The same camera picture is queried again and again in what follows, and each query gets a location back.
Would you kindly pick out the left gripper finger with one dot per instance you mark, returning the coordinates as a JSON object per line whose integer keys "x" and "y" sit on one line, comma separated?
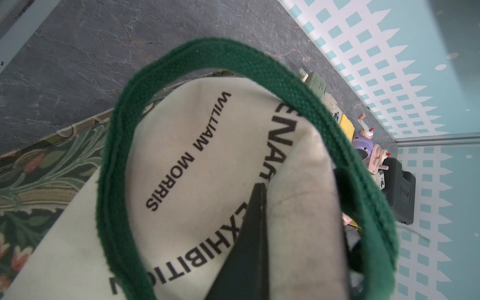
{"x": 245, "y": 273}

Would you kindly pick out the cream canvas tote bag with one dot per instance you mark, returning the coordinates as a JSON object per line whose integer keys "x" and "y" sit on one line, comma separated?
{"x": 164, "y": 184}

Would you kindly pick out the cream crank pencil sharpener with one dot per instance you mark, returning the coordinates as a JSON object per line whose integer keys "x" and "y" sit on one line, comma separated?
{"x": 380, "y": 180}

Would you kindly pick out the purple pencil sharpener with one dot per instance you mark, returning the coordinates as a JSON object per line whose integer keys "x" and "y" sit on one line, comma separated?
{"x": 362, "y": 139}

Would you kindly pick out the pink pencil sharpener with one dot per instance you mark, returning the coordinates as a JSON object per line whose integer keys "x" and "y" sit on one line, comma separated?
{"x": 377, "y": 158}

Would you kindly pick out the yellow pencil sharpener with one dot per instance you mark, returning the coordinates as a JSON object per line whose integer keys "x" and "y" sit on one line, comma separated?
{"x": 347, "y": 127}

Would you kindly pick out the beige pencil sharpener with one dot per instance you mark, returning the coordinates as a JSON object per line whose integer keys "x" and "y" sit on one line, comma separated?
{"x": 333, "y": 107}

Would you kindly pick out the green pencil sharpener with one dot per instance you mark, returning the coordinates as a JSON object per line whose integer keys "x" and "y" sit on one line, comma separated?
{"x": 314, "y": 82}

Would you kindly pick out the black plastic tool case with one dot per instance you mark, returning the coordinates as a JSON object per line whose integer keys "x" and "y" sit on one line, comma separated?
{"x": 399, "y": 190}

